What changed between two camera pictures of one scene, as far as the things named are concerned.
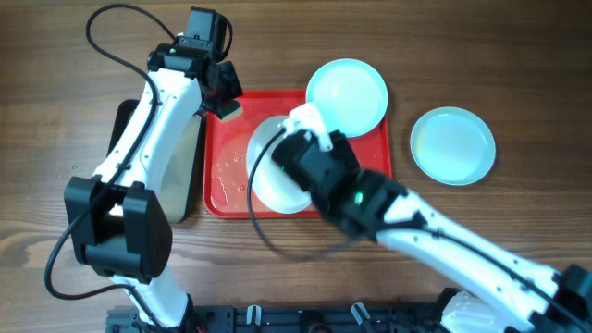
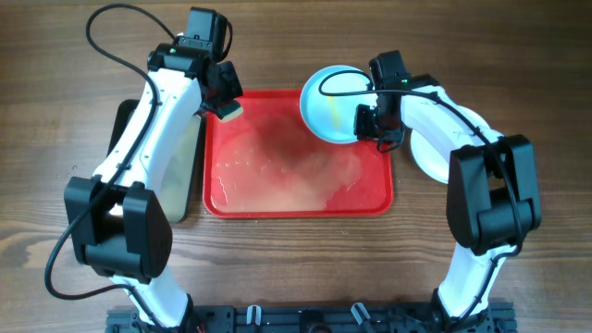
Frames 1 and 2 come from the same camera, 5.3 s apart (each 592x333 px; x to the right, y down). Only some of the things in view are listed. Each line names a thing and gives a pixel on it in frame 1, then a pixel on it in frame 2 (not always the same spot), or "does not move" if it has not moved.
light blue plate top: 351,95 does not move
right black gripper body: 343,153 → 374,125
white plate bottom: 274,188 → 435,154
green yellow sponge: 233,116 does not move
